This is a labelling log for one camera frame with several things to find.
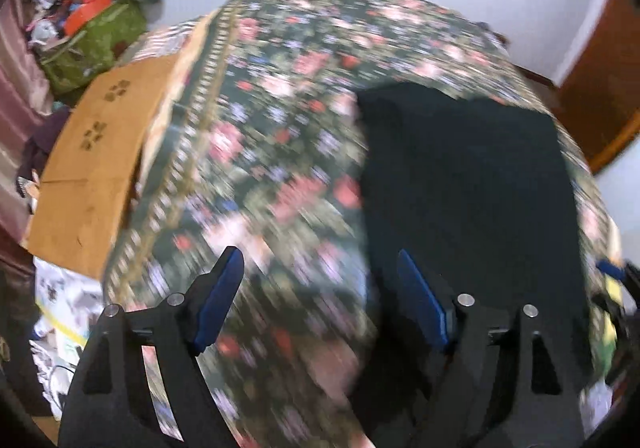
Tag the printed white bag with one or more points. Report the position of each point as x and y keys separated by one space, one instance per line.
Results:
x=65 y=298

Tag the yellow cloth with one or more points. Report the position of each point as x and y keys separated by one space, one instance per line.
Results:
x=611 y=287

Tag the green storage bin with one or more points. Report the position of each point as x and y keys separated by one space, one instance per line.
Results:
x=100 y=38

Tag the orange box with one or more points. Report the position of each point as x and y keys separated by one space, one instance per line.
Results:
x=87 y=16

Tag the brown cardboard box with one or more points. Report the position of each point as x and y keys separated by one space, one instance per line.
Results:
x=100 y=153

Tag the grey backpack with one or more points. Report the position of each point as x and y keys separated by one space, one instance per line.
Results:
x=491 y=34

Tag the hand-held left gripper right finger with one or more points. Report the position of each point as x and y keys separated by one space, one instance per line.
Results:
x=425 y=300

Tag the black printed t-shirt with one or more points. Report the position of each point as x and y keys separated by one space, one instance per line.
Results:
x=460 y=178

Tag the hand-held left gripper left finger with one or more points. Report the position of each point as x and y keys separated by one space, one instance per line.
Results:
x=220 y=298

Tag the dark purple cloth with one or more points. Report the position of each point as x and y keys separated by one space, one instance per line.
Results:
x=42 y=148

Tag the wooden door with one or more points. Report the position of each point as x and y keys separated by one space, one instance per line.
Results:
x=600 y=78

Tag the floral blanket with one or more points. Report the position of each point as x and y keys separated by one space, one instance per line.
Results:
x=280 y=78

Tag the striped pink sheet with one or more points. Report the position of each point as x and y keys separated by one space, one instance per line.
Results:
x=165 y=36

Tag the pink striped curtain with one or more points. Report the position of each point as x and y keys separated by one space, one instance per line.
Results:
x=15 y=93

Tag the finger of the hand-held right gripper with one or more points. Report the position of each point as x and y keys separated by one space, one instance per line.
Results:
x=611 y=269
x=612 y=309

